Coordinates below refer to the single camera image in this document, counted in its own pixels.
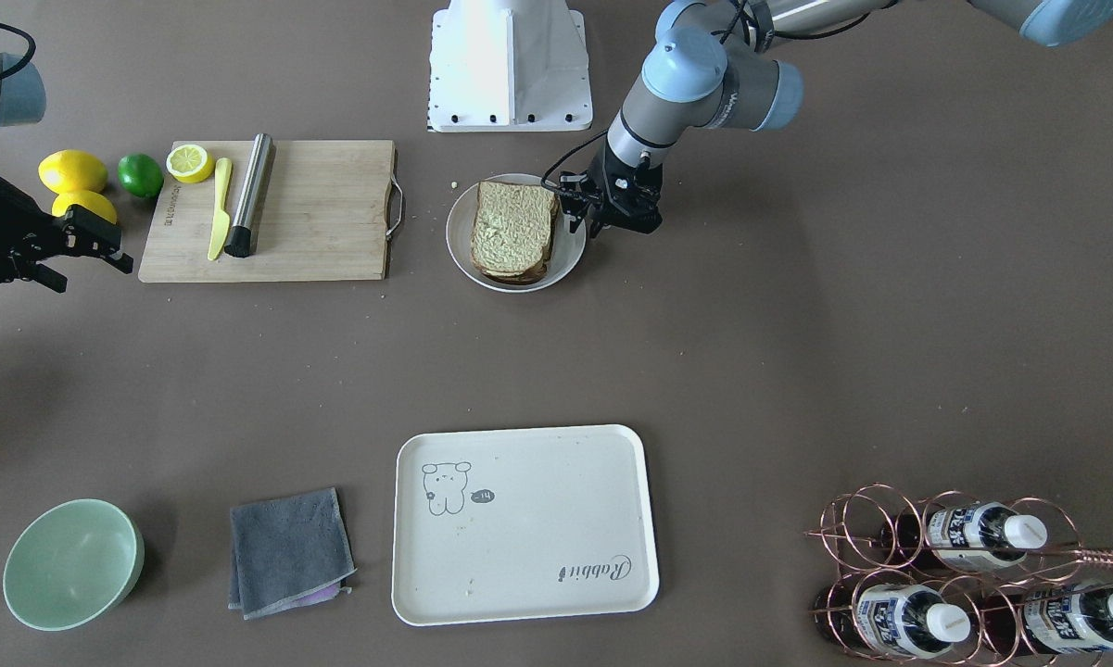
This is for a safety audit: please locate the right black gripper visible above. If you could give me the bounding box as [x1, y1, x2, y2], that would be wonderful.
[0, 177, 135, 293]

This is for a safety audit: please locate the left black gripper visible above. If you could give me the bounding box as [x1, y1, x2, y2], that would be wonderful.
[553, 138, 664, 241]

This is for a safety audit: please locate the white round plate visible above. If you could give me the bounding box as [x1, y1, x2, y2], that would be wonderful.
[446, 173, 588, 293]

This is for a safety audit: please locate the bread slice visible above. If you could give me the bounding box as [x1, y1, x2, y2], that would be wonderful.
[471, 182, 560, 271]
[474, 261, 549, 284]

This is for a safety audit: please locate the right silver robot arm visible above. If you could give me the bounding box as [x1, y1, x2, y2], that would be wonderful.
[0, 22, 135, 293]

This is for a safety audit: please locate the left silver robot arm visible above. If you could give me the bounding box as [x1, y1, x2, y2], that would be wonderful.
[543, 1, 892, 237]

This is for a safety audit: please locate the cream rabbit tray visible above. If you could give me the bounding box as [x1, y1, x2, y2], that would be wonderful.
[390, 423, 661, 626]

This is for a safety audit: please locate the bread slice under egg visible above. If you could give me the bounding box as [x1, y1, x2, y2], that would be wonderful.
[474, 261, 549, 284]

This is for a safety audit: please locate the yellow whole lemon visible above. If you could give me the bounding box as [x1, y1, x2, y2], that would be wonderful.
[36, 149, 108, 194]
[51, 190, 119, 224]

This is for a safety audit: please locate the green lime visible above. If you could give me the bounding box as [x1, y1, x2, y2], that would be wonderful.
[117, 153, 165, 199]

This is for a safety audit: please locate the steel muddler black tip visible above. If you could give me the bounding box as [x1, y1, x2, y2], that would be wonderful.
[224, 133, 275, 258]

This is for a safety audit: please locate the halved lemon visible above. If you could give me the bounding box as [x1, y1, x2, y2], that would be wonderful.
[165, 143, 216, 184]

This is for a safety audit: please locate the yellow plastic knife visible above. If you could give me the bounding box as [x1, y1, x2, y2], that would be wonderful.
[206, 157, 233, 261]

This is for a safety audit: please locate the wooden cutting board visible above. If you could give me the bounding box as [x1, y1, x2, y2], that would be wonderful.
[136, 140, 397, 283]

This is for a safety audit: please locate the mint green bowl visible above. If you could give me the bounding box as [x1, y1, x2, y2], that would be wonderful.
[2, 498, 145, 632]

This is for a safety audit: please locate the grey folded cloth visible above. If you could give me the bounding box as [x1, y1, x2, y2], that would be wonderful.
[227, 485, 357, 621]

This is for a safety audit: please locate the tea bottle white cap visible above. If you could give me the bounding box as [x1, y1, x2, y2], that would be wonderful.
[871, 501, 1048, 575]

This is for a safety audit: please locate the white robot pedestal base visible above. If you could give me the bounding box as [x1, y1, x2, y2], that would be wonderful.
[426, 1, 594, 133]

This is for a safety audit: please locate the copper wire bottle rack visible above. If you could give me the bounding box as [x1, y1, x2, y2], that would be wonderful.
[812, 483, 1113, 666]

